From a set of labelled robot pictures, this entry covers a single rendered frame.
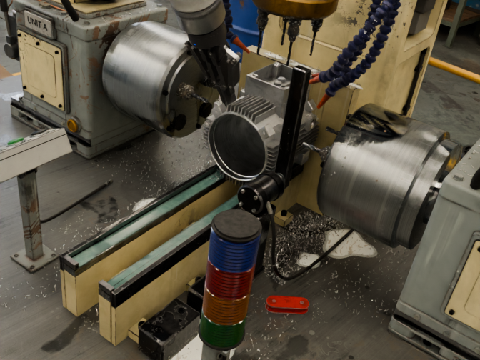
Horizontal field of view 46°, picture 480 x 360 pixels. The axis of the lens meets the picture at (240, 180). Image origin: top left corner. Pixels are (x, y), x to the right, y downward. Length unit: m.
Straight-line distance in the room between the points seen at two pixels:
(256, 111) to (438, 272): 0.48
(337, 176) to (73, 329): 0.56
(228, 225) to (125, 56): 0.78
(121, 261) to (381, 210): 0.50
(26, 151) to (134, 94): 0.36
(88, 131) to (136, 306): 0.61
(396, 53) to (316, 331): 0.64
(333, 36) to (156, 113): 0.46
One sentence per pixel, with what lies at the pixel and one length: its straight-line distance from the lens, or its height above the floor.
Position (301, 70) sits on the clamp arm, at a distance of 1.04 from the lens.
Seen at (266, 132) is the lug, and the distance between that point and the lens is 1.16.
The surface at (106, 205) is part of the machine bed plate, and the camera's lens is 1.39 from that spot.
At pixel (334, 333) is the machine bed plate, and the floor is 0.80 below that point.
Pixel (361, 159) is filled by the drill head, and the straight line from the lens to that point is 1.07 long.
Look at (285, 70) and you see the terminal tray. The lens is 1.34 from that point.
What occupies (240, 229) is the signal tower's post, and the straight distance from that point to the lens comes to 0.66.
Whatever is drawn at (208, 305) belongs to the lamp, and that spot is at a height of 1.10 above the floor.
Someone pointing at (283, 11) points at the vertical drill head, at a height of 1.31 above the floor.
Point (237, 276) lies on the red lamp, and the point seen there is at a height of 1.16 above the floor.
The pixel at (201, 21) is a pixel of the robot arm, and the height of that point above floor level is 1.31.
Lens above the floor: 1.63
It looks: 33 degrees down
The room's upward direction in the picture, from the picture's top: 8 degrees clockwise
